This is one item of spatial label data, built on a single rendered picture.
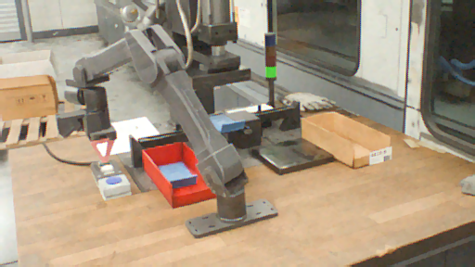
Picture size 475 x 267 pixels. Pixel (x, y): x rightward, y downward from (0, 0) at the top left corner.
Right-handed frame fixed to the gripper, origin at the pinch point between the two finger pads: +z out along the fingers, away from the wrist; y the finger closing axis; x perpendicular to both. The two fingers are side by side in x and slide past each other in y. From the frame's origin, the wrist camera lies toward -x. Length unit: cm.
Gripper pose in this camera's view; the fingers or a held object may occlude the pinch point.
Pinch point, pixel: (104, 158)
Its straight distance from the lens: 137.6
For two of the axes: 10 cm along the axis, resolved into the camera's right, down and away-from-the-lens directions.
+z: 0.7, 9.5, 3.0
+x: 9.1, -1.8, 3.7
